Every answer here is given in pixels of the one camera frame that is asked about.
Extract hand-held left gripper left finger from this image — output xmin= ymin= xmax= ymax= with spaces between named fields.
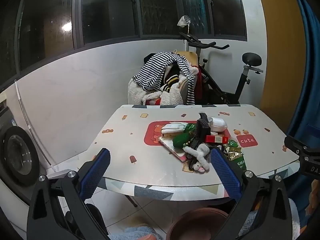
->
xmin=26 ymin=148 xmax=111 ymax=240

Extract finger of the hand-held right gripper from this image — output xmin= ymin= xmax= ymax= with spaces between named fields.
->
xmin=284 ymin=135 xmax=313 ymax=156

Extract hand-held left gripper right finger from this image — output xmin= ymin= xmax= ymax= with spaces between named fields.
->
xmin=210 ymin=147 xmax=297 ymax=240

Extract clear plastic bag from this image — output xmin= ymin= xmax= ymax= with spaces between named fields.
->
xmin=207 ymin=116 xmax=228 ymax=132

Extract brown plastic basin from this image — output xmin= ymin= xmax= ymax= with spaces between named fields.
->
xmin=166 ymin=207 xmax=230 ymax=240

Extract white plastic glove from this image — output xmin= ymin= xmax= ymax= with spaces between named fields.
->
xmin=161 ymin=121 xmax=187 ymax=134

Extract gold green tea packet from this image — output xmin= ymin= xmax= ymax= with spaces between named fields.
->
xmin=223 ymin=145 xmax=247 ymax=171

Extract grey plush toy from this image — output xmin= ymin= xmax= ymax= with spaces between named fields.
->
xmin=184 ymin=144 xmax=212 ymax=173

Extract red cigarette box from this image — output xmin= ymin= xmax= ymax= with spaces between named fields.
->
xmin=205 ymin=135 xmax=229 ymax=144

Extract printed tablecloth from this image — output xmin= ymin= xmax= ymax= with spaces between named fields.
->
xmin=91 ymin=104 xmax=300 ymax=202

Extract brown table leg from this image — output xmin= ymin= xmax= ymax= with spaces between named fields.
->
xmin=124 ymin=194 xmax=138 ymax=208

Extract black dotted cloth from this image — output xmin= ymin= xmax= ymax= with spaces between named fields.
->
xmin=186 ymin=112 xmax=212 ymax=148

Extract light blue towel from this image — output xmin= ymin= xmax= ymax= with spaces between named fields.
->
xmin=110 ymin=226 xmax=163 ymax=240

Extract washing machine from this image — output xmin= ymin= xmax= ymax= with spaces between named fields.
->
xmin=0 ymin=90 xmax=50 ymax=230

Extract white fleece garment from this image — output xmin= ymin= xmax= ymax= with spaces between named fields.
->
xmin=127 ymin=77 xmax=185 ymax=105

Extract red garment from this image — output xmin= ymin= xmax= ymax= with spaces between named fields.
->
xmin=194 ymin=66 xmax=204 ymax=99

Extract black exercise bike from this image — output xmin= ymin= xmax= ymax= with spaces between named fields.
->
xmin=179 ymin=31 xmax=263 ymax=105

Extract black yellow striped garment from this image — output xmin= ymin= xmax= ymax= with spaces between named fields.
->
xmin=160 ymin=66 xmax=182 ymax=93

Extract striped shirt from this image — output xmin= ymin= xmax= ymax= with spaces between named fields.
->
xmin=132 ymin=51 xmax=199 ymax=105

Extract yellow wooden chair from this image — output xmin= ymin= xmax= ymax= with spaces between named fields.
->
xmin=175 ymin=51 xmax=199 ymax=67

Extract white mesh bag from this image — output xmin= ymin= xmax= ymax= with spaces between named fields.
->
xmin=177 ymin=15 xmax=191 ymax=27

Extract dark window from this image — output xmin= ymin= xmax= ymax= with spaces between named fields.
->
xmin=0 ymin=0 xmax=248 ymax=88

